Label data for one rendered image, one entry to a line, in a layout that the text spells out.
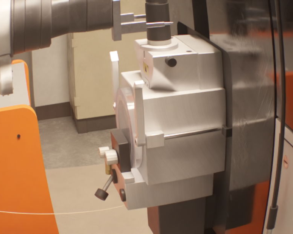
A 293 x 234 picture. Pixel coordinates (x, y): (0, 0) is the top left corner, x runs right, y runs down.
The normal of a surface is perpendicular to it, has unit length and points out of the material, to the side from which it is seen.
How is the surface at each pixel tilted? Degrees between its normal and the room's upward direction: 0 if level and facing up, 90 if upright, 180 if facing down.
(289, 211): 90
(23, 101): 0
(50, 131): 0
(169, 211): 90
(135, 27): 90
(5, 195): 90
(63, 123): 0
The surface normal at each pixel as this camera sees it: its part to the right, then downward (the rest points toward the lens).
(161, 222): 0.25, 0.32
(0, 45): 0.25, 0.68
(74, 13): -0.10, 0.35
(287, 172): -0.97, 0.13
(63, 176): -0.05, -0.94
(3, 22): 0.23, 0.07
